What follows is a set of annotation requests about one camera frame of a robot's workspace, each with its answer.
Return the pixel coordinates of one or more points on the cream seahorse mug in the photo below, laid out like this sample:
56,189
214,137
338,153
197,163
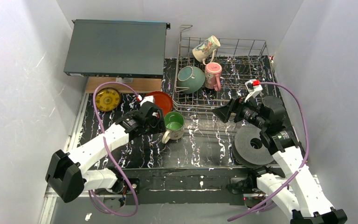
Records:
205,49

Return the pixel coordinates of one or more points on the yellow patterned plate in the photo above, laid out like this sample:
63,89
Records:
108,99

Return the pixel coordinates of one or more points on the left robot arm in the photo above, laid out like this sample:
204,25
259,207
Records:
69,174

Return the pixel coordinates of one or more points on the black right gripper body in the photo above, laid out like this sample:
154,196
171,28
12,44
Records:
234,108

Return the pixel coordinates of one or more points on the green interior mug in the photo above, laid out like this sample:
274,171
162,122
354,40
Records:
174,124

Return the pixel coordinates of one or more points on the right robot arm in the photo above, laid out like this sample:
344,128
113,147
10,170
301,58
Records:
299,197

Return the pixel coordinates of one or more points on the red plate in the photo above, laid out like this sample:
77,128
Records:
163,100

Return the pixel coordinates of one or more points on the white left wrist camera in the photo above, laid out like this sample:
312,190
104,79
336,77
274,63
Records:
145,99

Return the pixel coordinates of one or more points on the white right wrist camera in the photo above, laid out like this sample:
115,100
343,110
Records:
253,87

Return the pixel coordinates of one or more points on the grey perforated filament spool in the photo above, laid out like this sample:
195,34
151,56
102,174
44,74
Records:
248,148

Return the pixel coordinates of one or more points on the pink interior mug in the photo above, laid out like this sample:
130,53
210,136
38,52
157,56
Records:
213,73

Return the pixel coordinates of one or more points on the white floral bowl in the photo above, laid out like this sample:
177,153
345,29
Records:
190,79

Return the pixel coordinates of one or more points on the dark grey rack-mount box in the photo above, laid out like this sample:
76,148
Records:
111,48

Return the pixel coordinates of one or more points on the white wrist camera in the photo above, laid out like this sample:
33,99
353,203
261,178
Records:
253,87
145,99

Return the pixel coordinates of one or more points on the aluminium frame rail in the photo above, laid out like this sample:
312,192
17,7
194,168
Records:
186,186

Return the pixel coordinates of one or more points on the metal wire dish rack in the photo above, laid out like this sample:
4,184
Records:
241,60

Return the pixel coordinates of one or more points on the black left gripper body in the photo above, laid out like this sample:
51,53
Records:
158,118

